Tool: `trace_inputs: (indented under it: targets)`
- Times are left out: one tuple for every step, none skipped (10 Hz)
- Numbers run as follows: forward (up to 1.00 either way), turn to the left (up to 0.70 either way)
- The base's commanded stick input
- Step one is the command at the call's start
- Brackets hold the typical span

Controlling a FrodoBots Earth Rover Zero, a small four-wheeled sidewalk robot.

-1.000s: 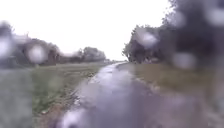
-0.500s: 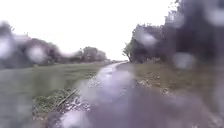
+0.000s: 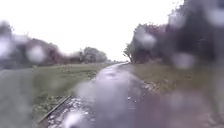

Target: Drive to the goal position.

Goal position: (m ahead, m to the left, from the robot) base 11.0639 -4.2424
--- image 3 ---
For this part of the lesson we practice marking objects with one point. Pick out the row of trees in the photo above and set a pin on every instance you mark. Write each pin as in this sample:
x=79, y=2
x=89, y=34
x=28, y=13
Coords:
x=95, y=55
x=186, y=40

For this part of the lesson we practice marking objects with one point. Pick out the thin fallen branch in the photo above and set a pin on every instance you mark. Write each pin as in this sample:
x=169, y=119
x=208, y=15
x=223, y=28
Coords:
x=55, y=108

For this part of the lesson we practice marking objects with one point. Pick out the wet grey asphalt path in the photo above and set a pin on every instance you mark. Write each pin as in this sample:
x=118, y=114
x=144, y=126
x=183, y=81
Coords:
x=110, y=90

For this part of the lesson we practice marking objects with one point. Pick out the grass verge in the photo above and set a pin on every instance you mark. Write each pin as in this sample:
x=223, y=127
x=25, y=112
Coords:
x=63, y=78
x=166, y=75

